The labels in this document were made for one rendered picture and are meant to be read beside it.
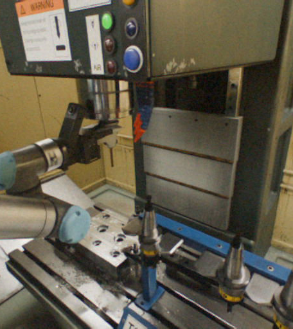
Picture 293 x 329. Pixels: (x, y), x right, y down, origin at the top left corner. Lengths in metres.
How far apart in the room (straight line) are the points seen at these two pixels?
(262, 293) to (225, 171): 0.61
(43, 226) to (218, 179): 0.80
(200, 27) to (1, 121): 1.39
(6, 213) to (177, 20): 0.40
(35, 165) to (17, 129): 1.15
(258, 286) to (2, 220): 0.48
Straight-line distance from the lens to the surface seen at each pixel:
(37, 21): 0.61
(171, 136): 1.18
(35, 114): 1.81
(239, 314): 0.97
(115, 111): 0.71
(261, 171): 1.11
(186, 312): 0.94
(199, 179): 1.19
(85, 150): 0.70
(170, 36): 0.44
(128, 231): 0.71
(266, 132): 1.06
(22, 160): 0.62
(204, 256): 0.64
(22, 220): 0.50
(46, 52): 0.59
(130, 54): 0.41
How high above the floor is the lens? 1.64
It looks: 23 degrees down
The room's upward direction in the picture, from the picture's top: 2 degrees counter-clockwise
